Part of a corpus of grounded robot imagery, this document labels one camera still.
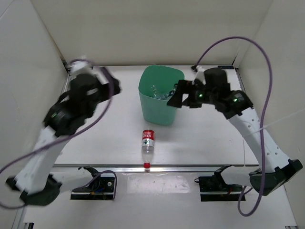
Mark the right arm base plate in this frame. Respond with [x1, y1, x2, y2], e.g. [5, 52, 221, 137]
[194, 176, 243, 202]

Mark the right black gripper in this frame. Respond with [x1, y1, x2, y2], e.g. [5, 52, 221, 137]
[167, 80, 217, 109]

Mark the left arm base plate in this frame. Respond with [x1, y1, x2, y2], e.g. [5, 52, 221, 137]
[70, 170, 117, 201]

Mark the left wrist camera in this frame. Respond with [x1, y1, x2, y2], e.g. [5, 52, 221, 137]
[69, 59, 100, 101]

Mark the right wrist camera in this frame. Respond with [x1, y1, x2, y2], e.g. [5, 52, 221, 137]
[195, 68, 231, 91]

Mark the green plastic bin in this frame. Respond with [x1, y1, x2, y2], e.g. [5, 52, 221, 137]
[138, 65, 184, 125]

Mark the clear unlabelled plastic bottle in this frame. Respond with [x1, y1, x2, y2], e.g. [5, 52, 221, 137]
[163, 87, 177, 100]

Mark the blue label water bottle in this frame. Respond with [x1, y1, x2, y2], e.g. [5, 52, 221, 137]
[150, 85, 164, 100]

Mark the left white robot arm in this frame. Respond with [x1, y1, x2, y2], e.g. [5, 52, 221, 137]
[6, 73, 121, 206]

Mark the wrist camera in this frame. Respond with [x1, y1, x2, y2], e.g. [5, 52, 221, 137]
[69, 59, 100, 101]
[195, 68, 231, 91]

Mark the aluminium frame rail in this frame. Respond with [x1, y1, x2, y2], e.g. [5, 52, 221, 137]
[51, 164, 258, 173]

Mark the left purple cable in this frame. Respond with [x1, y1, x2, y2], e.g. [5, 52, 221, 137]
[0, 59, 117, 209]

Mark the red label water bottle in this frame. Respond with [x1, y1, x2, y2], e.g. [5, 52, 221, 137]
[142, 129, 155, 169]

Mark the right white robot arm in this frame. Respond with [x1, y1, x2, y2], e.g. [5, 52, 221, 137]
[167, 79, 303, 196]

